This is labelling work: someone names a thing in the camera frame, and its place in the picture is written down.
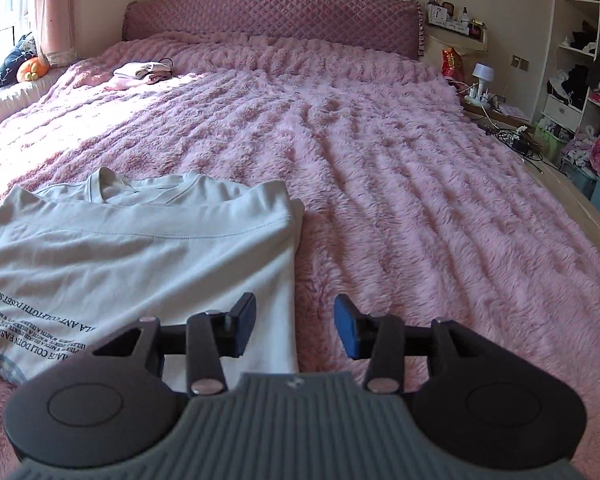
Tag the orange plush toy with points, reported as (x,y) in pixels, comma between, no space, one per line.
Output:
(31,70)

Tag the white open wardrobe shelf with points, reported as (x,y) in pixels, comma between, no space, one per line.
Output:
(569,106)

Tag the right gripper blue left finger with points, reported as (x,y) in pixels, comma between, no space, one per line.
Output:
(211,337)

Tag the small folded pink clothes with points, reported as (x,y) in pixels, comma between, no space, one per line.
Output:
(133,74)

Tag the navy patterned pillow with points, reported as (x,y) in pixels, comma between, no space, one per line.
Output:
(24,49)

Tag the purple quilted headboard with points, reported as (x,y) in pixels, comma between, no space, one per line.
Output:
(393,26)

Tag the white Nevada sweatshirt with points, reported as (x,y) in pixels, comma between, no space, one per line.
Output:
(79,261)

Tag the wooden nightstand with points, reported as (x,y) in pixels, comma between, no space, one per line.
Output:
(495,116)

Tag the white bedside lamp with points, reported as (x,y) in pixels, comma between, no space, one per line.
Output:
(478,94)

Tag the pink fluffy bed blanket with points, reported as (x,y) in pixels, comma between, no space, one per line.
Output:
(410,207)

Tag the red snack bag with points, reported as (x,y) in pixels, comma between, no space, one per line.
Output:
(452,67)

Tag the pink curtain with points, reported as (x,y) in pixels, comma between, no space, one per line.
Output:
(52,27)

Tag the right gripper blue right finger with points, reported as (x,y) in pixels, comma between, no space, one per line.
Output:
(380,341)

